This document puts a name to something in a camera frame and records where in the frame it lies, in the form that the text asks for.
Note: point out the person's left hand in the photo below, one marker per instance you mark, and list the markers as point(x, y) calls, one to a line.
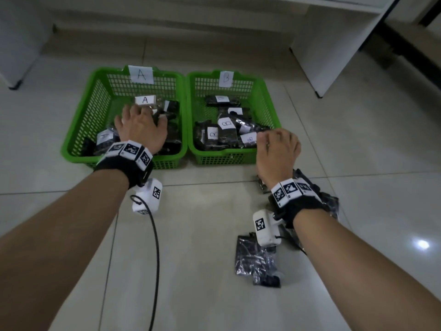
point(141, 127)

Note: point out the person's right hand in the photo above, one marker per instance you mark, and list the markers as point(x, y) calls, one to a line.
point(277, 158)

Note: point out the green plastic basket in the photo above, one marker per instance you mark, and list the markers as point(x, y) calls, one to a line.
point(89, 113)
point(265, 106)

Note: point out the person's right forearm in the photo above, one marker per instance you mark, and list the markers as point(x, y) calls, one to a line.
point(361, 272)

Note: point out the person's left forearm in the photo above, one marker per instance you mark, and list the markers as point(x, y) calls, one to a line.
point(62, 244)

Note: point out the black wristband with marker tags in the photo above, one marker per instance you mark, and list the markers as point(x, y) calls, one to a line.
point(303, 206)
point(117, 168)

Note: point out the white desk cabinet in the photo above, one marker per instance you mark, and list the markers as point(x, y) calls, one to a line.
point(327, 48)

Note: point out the white desk side panel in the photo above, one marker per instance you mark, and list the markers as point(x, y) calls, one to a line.
point(24, 37)

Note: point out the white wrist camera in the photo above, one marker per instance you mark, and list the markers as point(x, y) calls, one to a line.
point(148, 203)
point(268, 237)

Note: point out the black furniture frame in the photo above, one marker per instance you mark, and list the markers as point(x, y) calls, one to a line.
point(396, 48)

